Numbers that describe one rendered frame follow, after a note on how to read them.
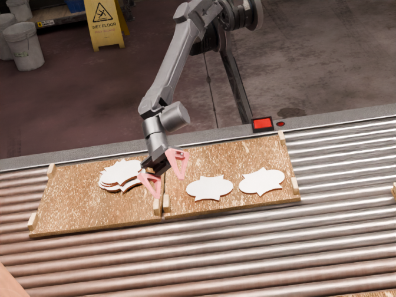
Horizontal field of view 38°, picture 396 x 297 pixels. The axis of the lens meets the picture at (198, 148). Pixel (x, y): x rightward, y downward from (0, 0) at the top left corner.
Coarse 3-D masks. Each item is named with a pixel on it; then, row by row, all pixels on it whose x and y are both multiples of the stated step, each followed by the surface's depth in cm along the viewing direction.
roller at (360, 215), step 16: (368, 208) 162; (384, 208) 160; (256, 224) 163; (272, 224) 162; (288, 224) 162; (304, 224) 161; (320, 224) 161; (336, 224) 161; (128, 240) 166; (144, 240) 165; (160, 240) 165; (176, 240) 164; (192, 240) 164; (208, 240) 164; (0, 256) 170; (16, 256) 168; (32, 256) 168; (48, 256) 167; (64, 256) 167; (80, 256) 166
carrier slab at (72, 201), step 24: (72, 168) 200; (96, 168) 198; (48, 192) 190; (72, 192) 188; (96, 192) 186; (120, 192) 184; (144, 192) 182; (48, 216) 179; (72, 216) 177; (96, 216) 176; (120, 216) 174; (144, 216) 172
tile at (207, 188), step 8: (200, 176) 183; (192, 184) 180; (200, 184) 179; (208, 184) 178; (216, 184) 178; (224, 184) 177; (232, 184) 176; (192, 192) 176; (200, 192) 176; (208, 192) 175; (216, 192) 175; (224, 192) 174; (200, 200) 173; (216, 200) 172
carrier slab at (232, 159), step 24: (216, 144) 198; (240, 144) 196; (264, 144) 193; (192, 168) 189; (216, 168) 187; (240, 168) 184; (288, 168) 180; (168, 192) 180; (240, 192) 174; (288, 192) 170; (168, 216) 170
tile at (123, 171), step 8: (136, 160) 192; (104, 168) 191; (112, 168) 190; (120, 168) 189; (128, 168) 189; (136, 168) 188; (104, 176) 187; (112, 176) 186; (120, 176) 185; (128, 176) 185; (136, 176) 185; (112, 184) 184; (120, 184) 182
